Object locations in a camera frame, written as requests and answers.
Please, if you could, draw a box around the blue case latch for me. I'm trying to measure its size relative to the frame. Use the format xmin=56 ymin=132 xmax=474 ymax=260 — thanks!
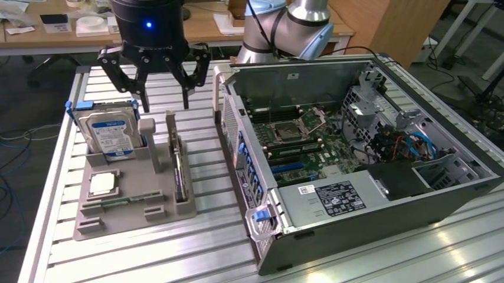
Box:
xmin=251 ymin=208 xmax=276 ymax=224

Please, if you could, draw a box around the blue data wire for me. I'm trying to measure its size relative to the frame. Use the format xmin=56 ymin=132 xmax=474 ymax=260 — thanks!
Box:
xmin=405 ymin=131 xmax=438 ymax=162

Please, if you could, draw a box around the silver CPU chip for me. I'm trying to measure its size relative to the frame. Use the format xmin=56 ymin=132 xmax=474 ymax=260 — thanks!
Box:
xmin=89 ymin=173 xmax=119 ymax=195

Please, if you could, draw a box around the black open PC case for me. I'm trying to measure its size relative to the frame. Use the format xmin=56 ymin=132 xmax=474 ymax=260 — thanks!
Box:
xmin=211 ymin=54 xmax=504 ymax=277

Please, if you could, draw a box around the white box with tape roll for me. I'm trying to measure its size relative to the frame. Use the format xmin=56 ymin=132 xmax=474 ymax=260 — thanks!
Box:
xmin=73 ymin=16 xmax=111 ymax=38

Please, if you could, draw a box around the blue floor cable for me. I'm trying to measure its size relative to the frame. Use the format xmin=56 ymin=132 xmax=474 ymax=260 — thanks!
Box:
xmin=0 ymin=138 xmax=34 ymax=254

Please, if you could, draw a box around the black RAM slot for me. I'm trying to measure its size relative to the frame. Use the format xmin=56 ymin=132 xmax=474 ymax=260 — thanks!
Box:
xmin=252 ymin=114 xmax=302 ymax=124
xmin=266 ymin=140 xmax=318 ymax=152
xmin=268 ymin=145 xmax=321 ymax=157
xmin=270 ymin=148 xmax=323 ymax=160
xmin=251 ymin=111 xmax=302 ymax=121
xmin=267 ymin=143 xmax=319 ymax=154

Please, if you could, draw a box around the white floor cable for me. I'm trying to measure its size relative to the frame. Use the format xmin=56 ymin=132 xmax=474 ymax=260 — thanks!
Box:
xmin=0 ymin=122 xmax=64 ymax=142

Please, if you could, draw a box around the grey parts rack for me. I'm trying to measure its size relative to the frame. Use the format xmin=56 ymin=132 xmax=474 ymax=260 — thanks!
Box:
xmin=73 ymin=117 xmax=198 ymax=241

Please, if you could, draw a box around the CPU socket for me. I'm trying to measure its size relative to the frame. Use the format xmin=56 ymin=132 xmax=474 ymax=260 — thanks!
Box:
xmin=270 ymin=120 xmax=304 ymax=142

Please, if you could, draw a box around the silver chipset heatsink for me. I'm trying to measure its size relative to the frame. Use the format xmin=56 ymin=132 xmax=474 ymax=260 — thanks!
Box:
xmin=321 ymin=164 xmax=343 ymax=178

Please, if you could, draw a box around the wooden cabinet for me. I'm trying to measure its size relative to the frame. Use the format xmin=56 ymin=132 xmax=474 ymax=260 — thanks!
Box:
xmin=326 ymin=0 xmax=452 ymax=69

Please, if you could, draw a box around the silver perforated drive cage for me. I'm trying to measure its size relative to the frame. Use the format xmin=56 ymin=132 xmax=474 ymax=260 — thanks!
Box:
xmin=339 ymin=85 xmax=397 ymax=142

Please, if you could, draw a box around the black chair base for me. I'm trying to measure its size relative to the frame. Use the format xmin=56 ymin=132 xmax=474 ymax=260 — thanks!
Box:
xmin=21 ymin=54 xmax=85 ymax=88

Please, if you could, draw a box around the white paper stack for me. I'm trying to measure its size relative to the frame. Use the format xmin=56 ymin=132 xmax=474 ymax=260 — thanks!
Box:
xmin=214 ymin=13 xmax=246 ymax=36

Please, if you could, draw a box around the white desk frame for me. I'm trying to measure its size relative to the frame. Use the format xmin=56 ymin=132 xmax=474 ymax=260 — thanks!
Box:
xmin=427 ymin=0 xmax=504 ymax=80

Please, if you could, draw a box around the black and white label box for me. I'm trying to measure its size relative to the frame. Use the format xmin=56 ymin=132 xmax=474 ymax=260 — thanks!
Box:
xmin=38 ymin=14 xmax=73 ymax=34

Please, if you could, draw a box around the black stand base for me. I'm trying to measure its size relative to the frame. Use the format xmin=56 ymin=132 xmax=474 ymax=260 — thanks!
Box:
xmin=456 ymin=75 xmax=504 ymax=133

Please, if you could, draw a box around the blue expansion slot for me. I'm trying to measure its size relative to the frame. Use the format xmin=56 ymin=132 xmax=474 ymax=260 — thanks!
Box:
xmin=270 ymin=163 xmax=304 ymax=175

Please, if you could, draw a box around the silver socket cover frame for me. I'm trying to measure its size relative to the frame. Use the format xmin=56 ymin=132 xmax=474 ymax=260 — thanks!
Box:
xmin=298 ymin=106 xmax=329 ymax=133

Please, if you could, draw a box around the grey power supply unit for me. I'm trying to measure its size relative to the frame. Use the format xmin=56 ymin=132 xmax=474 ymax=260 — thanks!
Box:
xmin=271 ymin=170 xmax=391 ymax=234

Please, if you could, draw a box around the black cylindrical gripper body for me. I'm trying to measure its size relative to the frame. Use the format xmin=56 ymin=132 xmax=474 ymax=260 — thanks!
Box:
xmin=111 ymin=0 xmax=191 ymax=73

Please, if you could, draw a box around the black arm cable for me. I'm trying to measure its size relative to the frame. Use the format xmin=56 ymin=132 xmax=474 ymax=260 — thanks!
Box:
xmin=244 ymin=0 xmax=284 ymax=58

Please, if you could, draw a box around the small cardboard box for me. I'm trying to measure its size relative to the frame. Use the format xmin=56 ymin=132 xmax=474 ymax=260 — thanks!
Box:
xmin=227 ymin=0 xmax=248 ymax=20

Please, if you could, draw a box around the grey metal disk bay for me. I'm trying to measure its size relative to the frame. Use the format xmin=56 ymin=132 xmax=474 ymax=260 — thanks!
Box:
xmin=410 ymin=149 xmax=482 ymax=192

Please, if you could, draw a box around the green RAM stick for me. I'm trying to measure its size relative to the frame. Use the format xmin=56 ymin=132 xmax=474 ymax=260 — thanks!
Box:
xmin=84 ymin=194 xmax=161 ymax=208

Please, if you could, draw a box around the clear plastic bag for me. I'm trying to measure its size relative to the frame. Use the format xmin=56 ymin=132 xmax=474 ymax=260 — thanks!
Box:
xmin=0 ymin=0 xmax=32 ymax=26

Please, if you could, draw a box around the wooden desk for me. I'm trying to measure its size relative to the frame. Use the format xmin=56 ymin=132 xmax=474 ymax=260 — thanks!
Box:
xmin=0 ymin=0 xmax=355 ymax=57

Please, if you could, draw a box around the hard disk with blue carrier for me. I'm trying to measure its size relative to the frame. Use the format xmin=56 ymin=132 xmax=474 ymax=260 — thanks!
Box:
xmin=64 ymin=98 xmax=147 ymax=163

